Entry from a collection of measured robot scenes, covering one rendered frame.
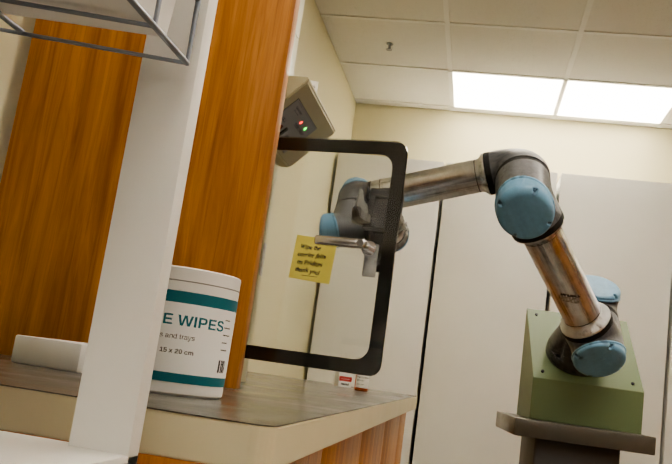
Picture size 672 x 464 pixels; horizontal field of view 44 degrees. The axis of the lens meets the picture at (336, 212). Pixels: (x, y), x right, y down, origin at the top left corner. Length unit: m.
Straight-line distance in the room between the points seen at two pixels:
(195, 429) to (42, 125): 0.94
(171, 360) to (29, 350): 0.35
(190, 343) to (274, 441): 0.26
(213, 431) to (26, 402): 0.18
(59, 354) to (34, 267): 0.32
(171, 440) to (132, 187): 0.25
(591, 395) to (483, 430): 2.42
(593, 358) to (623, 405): 0.25
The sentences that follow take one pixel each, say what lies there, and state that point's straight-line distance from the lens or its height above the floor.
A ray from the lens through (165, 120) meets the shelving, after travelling 0.63.
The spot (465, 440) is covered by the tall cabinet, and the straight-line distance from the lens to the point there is 4.54.
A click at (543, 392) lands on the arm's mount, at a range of 2.12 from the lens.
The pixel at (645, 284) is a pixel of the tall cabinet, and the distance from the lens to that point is 4.65.
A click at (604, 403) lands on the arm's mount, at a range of 2.16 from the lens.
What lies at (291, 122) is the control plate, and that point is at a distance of 1.64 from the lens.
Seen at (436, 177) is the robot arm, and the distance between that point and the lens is 1.87.
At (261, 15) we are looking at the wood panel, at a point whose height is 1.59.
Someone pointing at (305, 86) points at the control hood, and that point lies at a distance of 1.55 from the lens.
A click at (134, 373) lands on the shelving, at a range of 0.61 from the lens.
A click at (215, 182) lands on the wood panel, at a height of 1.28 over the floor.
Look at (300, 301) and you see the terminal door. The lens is 1.43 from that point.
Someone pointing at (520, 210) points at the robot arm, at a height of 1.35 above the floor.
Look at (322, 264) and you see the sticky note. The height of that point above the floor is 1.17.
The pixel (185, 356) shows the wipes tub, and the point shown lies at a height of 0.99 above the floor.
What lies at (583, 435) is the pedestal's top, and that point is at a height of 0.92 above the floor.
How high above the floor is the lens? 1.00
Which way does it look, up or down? 10 degrees up
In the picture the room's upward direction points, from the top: 8 degrees clockwise
